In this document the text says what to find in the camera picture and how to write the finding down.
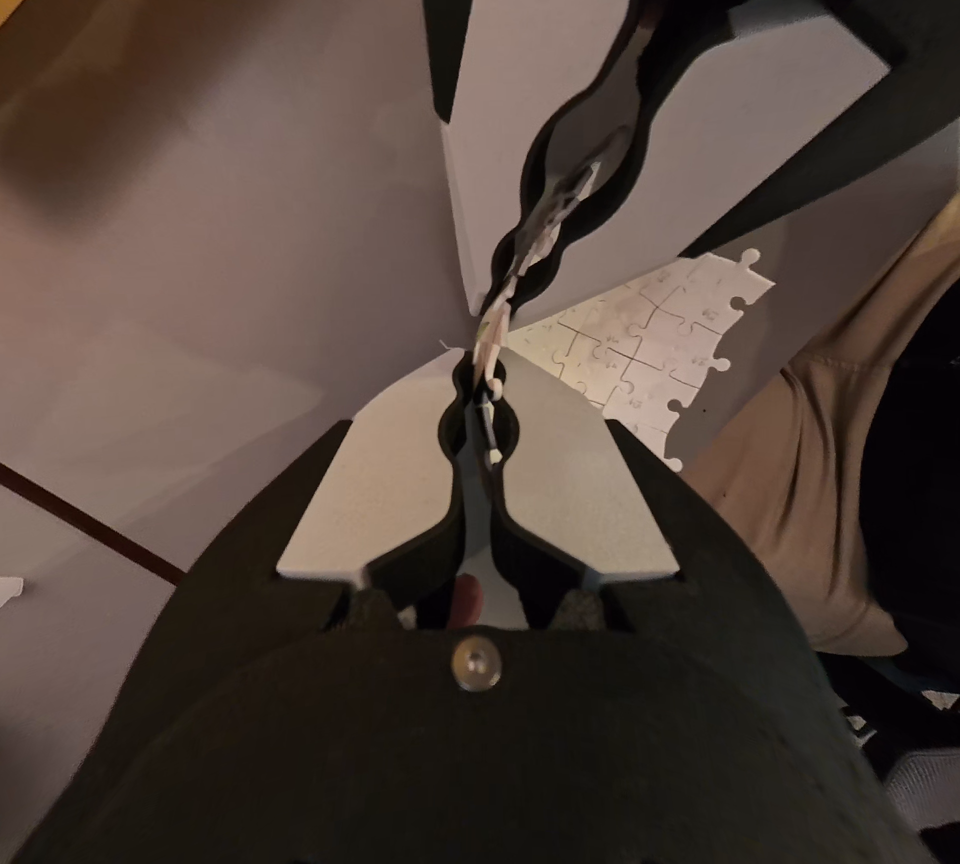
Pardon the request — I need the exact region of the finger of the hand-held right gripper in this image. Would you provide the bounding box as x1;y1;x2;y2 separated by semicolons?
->
512;0;895;327
441;0;654;316

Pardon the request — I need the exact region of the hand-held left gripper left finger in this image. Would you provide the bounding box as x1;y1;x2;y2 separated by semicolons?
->
276;350;475;630

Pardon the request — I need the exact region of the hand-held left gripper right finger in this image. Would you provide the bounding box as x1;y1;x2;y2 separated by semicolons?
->
483;346;682;630

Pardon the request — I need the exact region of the assembled white puzzle ball section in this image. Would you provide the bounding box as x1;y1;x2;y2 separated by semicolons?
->
471;247;777;473

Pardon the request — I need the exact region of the white puzzle piece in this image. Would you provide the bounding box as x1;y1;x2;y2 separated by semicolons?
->
474;159;605;366

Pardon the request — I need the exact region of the person's left hand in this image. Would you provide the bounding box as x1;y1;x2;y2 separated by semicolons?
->
448;573;483;631

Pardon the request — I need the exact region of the person's black top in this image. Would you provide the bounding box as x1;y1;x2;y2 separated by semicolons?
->
858;271;960;625

